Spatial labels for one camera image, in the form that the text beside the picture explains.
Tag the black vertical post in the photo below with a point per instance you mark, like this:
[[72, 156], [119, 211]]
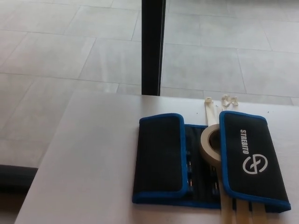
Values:
[[153, 46]]

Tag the beige masking tape roll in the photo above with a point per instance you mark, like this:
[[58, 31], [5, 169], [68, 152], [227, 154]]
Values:
[[205, 149]]

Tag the black toolkit case blue trim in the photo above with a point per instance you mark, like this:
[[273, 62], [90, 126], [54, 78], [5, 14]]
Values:
[[158, 151]]

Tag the dark bench beside desk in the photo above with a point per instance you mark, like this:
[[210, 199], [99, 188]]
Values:
[[16, 177]]

